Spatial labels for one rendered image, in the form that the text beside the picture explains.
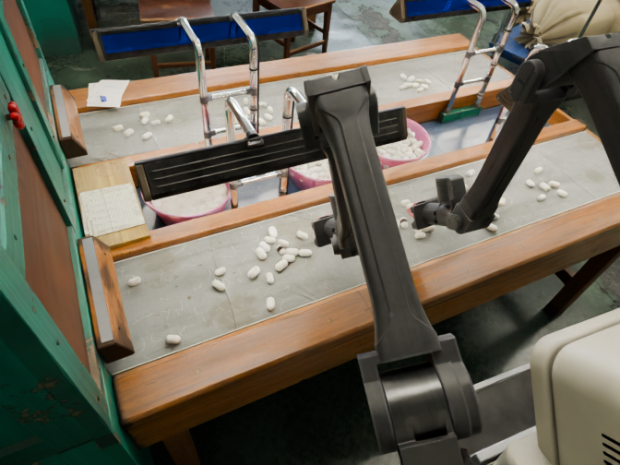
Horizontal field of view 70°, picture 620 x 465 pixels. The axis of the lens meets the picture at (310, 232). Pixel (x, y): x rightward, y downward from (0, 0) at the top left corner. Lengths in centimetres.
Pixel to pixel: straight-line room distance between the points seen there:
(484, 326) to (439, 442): 171
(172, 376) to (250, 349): 17
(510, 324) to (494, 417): 148
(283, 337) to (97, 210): 61
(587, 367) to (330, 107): 36
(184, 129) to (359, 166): 116
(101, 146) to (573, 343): 140
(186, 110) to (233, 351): 96
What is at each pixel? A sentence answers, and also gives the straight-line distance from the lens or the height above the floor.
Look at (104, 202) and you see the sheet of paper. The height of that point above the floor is 78.
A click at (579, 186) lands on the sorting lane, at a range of 176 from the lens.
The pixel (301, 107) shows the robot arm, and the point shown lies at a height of 134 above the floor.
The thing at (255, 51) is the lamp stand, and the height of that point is 109.
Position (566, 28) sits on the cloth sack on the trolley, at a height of 41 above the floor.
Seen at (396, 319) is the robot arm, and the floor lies 130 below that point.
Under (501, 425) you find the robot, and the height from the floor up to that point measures 104.
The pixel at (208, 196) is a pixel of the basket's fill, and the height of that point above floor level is 74.
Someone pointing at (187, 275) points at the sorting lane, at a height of 74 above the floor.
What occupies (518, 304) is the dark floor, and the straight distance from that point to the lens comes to 230.
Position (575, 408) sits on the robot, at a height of 131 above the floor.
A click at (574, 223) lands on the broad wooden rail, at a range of 156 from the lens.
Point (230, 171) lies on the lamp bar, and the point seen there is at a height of 107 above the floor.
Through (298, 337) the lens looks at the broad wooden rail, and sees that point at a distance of 103.
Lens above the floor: 168
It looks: 49 degrees down
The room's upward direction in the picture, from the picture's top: 8 degrees clockwise
